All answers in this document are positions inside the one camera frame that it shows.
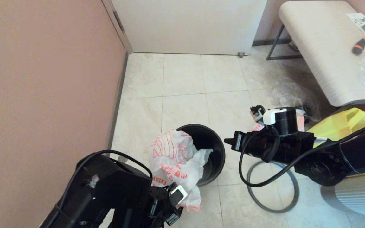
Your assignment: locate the bottle-filled white orange trash bag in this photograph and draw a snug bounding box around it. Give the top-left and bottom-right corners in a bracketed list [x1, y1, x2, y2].
[252, 109, 306, 132]

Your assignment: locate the grey bin retaining ring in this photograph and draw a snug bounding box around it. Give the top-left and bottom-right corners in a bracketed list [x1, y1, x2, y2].
[247, 160, 299, 213]

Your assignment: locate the black round trash bin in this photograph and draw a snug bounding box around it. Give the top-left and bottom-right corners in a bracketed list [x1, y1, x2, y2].
[176, 124, 226, 187]

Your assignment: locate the clear crumpled plastic bag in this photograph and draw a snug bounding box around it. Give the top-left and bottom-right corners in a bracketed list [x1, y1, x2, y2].
[270, 79, 321, 122]

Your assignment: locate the yellow fabric tote bag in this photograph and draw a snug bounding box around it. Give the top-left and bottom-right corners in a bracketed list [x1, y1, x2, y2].
[306, 108, 365, 178]

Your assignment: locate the grey ribbed round object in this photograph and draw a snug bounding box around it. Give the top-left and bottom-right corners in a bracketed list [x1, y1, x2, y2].
[320, 173, 365, 217]

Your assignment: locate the black metal table leg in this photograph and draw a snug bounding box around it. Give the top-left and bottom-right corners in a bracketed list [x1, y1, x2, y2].
[266, 24, 303, 60]

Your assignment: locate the light wood table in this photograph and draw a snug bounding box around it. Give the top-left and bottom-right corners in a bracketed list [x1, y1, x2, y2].
[279, 0, 365, 107]

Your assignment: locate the white door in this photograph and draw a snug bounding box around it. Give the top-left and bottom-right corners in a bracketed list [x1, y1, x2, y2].
[111, 0, 268, 56]

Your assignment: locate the black orange marker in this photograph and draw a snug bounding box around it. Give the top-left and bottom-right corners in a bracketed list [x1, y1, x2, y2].
[352, 38, 365, 56]

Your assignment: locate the black white printed booklet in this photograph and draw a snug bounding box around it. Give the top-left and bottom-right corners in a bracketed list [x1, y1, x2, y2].
[346, 12, 365, 38]

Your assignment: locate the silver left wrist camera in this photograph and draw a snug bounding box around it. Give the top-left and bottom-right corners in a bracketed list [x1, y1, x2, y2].
[169, 185, 188, 206]

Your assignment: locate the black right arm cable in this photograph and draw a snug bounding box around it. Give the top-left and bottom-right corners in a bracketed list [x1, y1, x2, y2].
[239, 122, 365, 188]

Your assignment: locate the grey door frame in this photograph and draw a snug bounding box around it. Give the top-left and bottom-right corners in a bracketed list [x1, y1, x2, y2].
[102, 0, 133, 54]

